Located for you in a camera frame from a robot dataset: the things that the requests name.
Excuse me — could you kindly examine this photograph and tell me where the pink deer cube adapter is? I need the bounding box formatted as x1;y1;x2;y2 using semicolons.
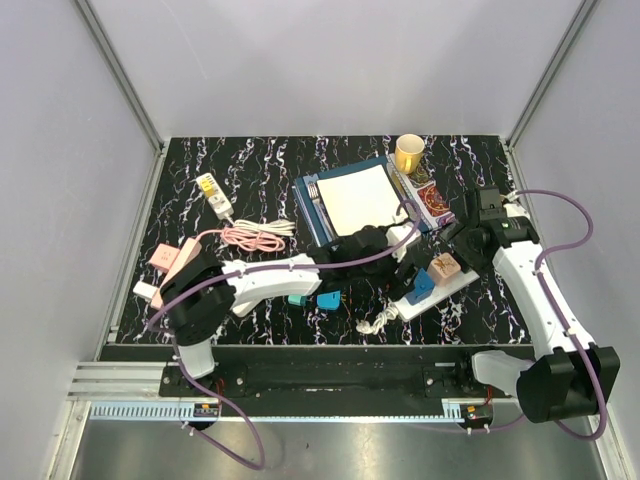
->
427;253;461;287

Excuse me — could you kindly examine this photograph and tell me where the dark blue cube adapter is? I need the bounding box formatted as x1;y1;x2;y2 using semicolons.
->
405;268;435;305

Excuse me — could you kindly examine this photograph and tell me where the light blue plug adapter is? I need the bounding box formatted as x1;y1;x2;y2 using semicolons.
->
316;291;341;311

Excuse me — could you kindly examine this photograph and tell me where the white multicolour power strip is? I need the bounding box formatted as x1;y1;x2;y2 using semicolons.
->
394;270;479;322

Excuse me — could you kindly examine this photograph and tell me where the teal small plug adapter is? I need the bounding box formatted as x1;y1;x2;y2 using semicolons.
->
287;295;308;307

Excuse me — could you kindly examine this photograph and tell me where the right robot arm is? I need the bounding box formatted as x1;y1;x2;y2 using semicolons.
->
441;186;620;423

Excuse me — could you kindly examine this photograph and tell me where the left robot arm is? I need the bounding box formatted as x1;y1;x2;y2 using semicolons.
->
159;221;420;396

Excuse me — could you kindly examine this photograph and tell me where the white power strip yellow plug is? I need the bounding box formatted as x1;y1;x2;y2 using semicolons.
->
196;173;234;221

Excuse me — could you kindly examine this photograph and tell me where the white plug adapter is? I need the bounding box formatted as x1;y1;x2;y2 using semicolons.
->
133;281;157;302

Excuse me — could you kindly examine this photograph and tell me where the white square plate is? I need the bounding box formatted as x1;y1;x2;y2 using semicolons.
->
316;165;408;236

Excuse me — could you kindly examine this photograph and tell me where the silver fork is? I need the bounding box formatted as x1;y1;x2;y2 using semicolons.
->
307;182;321;210

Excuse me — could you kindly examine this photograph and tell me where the patterned colourful coaster cloth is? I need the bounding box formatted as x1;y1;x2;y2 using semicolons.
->
387;154;455;232

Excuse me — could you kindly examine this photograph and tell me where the dark blue placemat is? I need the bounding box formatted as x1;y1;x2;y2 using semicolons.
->
293;155;410;246

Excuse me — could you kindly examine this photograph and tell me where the yellow mug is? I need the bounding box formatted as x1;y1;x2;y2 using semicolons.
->
395;134;425;174

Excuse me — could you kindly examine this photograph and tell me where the pink power strip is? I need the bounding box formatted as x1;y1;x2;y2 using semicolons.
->
150;238;202;310

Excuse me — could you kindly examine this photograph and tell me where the white knotted cord with plug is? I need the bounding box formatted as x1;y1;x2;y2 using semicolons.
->
356;305;400;335

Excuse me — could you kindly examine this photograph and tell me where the white coiled cable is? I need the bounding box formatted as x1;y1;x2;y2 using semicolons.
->
233;218;297;238

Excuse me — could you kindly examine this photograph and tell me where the pink coiled cable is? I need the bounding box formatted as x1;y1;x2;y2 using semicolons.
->
197;227;287;255

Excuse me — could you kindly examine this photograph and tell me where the black mounting base rail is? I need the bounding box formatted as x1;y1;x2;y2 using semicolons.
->
158;343;515;401

